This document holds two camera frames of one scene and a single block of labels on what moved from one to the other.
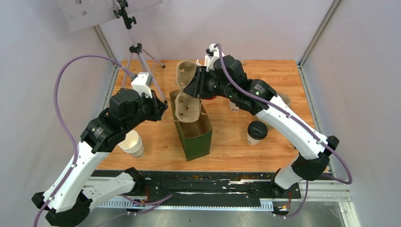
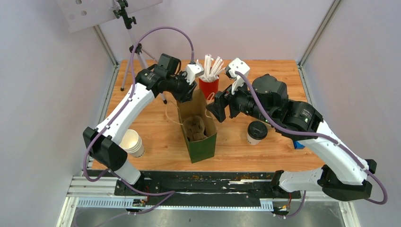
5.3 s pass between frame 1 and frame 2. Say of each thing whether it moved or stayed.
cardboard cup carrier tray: moved
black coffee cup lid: stayed
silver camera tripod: stayed
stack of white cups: stayed
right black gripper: moved
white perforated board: stayed
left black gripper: moved
